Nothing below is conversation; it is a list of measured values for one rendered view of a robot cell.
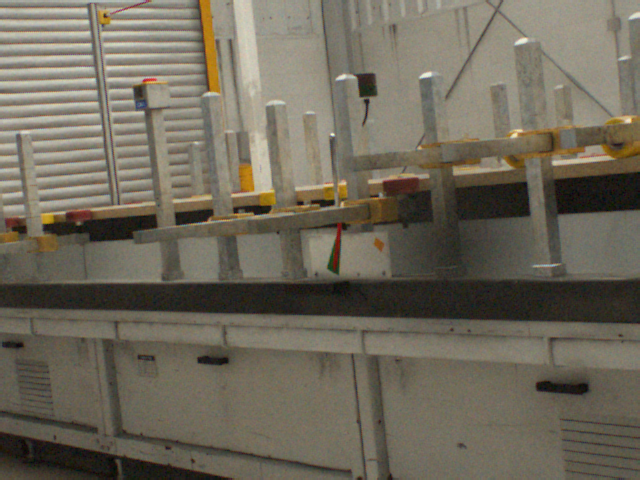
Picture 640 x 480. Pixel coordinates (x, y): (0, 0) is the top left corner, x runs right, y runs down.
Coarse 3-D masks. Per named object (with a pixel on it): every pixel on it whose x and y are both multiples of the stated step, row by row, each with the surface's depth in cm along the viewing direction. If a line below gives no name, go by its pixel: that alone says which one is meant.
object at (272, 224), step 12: (360, 204) 256; (408, 204) 264; (276, 216) 240; (288, 216) 242; (300, 216) 244; (312, 216) 246; (324, 216) 249; (336, 216) 251; (348, 216) 253; (360, 216) 255; (252, 228) 238; (264, 228) 238; (276, 228) 240; (288, 228) 242
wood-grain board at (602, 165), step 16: (576, 160) 291; (592, 160) 256; (608, 160) 233; (624, 160) 230; (464, 176) 262; (480, 176) 258; (496, 176) 255; (512, 176) 252; (560, 176) 242; (576, 176) 239; (256, 192) 394; (304, 192) 303; (320, 192) 299; (96, 208) 450; (112, 208) 374; (128, 208) 367; (144, 208) 360; (176, 208) 347; (192, 208) 341; (208, 208) 335
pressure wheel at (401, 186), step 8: (400, 176) 264; (416, 176) 263; (384, 184) 263; (392, 184) 261; (400, 184) 261; (408, 184) 261; (416, 184) 262; (392, 192) 262; (400, 192) 261; (408, 192) 261; (416, 192) 263
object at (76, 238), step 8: (24, 240) 371; (32, 240) 370; (64, 240) 377; (72, 240) 379; (80, 240) 380; (88, 240) 382; (0, 248) 363; (8, 248) 365; (16, 248) 367; (24, 248) 368; (32, 248) 370
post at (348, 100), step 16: (336, 80) 261; (352, 80) 260; (352, 96) 260; (352, 112) 259; (352, 128) 259; (352, 144) 259; (352, 176) 260; (352, 192) 261; (368, 192) 262; (352, 224) 262; (368, 224) 261
